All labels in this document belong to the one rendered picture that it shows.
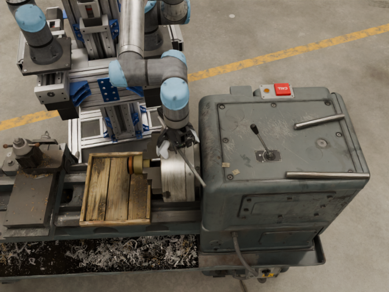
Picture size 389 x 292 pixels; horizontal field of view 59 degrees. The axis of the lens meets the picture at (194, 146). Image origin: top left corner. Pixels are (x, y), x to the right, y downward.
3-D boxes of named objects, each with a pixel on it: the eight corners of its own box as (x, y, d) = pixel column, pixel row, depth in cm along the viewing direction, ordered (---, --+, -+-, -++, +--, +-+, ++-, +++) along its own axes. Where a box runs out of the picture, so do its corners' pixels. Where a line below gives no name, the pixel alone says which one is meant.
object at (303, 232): (279, 205, 250) (313, 136, 178) (292, 274, 223) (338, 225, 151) (195, 209, 248) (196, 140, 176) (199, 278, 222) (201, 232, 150)
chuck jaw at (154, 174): (170, 165, 140) (169, 189, 132) (171, 173, 143) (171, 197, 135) (142, 166, 139) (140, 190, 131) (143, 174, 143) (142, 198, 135)
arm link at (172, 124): (158, 106, 101) (183, 95, 103) (160, 115, 105) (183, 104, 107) (170, 126, 98) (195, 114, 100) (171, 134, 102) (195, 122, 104)
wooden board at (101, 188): (152, 155, 171) (151, 150, 168) (150, 225, 151) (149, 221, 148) (91, 157, 171) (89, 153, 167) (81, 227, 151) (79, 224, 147)
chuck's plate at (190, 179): (191, 146, 165) (191, 109, 137) (194, 211, 151) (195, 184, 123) (184, 146, 165) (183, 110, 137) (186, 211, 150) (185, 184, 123)
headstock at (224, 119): (313, 136, 178) (340, 82, 145) (338, 226, 151) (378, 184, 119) (197, 141, 176) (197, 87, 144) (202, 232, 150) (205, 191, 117)
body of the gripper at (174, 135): (175, 155, 112) (173, 137, 101) (162, 135, 115) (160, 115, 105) (195, 145, 114) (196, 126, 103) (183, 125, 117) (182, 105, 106)
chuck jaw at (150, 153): (170, 154, 145) (168, 127, 142) (169, 158, 140) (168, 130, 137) (143, 155, 145) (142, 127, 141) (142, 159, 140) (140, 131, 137)
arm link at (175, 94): (188, 73, 93) (190, 99, 89) (189, 97, 102) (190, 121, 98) (158, 74, 92) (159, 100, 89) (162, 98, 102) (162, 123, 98)
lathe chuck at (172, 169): (184, 146, 165) (183, 109, 137) (186, 211, 150) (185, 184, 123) (165, 147, 165) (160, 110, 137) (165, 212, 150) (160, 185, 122)
